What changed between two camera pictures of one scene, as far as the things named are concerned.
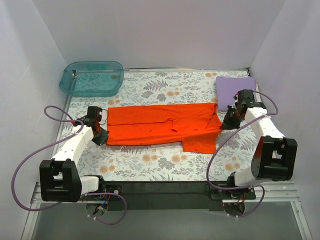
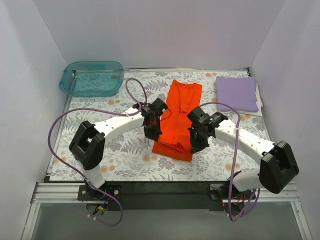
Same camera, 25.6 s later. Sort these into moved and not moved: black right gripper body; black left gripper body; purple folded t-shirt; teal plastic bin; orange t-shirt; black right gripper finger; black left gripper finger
Moved: black right gripper body; black right gripper finger; black left gripper finger; black left gripper body; orange t-shirt
Not moved: purple folded t-shirt; teal plastic bin
